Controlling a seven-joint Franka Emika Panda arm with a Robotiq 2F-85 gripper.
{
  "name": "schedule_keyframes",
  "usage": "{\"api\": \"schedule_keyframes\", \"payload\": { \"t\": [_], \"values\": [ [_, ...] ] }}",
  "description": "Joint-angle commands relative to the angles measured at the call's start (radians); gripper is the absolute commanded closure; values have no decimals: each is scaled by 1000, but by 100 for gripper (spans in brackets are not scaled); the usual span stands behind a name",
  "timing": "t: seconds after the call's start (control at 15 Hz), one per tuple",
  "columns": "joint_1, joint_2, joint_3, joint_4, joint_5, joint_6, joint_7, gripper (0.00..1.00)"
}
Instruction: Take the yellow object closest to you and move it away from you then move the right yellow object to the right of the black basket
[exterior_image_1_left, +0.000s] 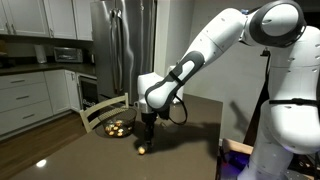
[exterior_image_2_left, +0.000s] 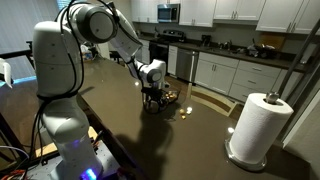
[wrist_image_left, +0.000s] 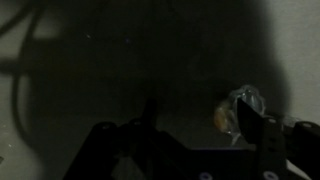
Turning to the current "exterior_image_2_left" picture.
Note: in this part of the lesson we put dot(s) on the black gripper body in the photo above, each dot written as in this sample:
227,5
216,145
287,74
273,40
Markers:
155,94

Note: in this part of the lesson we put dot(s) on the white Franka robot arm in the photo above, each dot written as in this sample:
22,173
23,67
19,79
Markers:
53,60

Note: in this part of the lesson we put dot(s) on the yellow object in basket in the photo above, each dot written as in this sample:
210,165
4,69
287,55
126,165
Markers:
170,94
174,96

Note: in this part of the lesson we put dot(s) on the black kitchen stove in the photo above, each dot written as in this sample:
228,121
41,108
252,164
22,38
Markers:
158,51

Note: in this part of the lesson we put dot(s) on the beige wooden chair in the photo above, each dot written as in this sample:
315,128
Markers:
213,95

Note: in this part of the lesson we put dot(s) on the black office chair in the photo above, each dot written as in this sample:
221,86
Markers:
115,56

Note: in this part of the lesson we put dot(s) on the white lower cabinet run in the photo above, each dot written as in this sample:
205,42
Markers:
216,76

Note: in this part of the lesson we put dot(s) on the black coffee maker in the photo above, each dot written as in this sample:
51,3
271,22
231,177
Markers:
206,40

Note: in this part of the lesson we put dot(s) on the black red clamp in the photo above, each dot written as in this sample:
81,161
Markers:
120,174

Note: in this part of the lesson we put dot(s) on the tissue box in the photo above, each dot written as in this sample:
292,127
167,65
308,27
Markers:
87,55

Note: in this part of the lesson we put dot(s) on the steel microwave oven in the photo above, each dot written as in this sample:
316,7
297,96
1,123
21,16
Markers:
168,13

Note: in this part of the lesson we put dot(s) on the white upper cabinet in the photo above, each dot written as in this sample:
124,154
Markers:
198,13
240,10
145,11
283,15

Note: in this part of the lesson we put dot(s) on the kitchen faucet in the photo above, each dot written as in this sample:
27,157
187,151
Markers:
228,45

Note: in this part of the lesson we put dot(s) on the white paper towel roll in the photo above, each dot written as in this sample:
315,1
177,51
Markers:
256,130

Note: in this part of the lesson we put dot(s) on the metal paper towel holder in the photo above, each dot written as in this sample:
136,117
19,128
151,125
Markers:
246,165

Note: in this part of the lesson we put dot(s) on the dark kitchen countertop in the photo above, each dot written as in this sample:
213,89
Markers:
266,61

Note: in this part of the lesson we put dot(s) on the black cooking pan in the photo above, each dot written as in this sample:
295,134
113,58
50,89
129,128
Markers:
263,50

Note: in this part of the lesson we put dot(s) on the light wooden board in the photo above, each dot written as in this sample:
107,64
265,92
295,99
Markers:
43,150

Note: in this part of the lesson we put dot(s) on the wooden cutting board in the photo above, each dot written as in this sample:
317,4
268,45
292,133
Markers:
271,40

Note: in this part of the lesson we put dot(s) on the window blinds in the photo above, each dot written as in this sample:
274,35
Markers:
63,4

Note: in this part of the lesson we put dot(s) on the grey tripod pole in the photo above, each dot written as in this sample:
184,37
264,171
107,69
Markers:
300,58

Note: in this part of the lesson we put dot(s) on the white plastic device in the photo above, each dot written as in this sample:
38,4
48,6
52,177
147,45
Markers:
5,71

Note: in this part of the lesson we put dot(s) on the aluminium breadboard base plate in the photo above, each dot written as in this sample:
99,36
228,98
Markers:
110,160

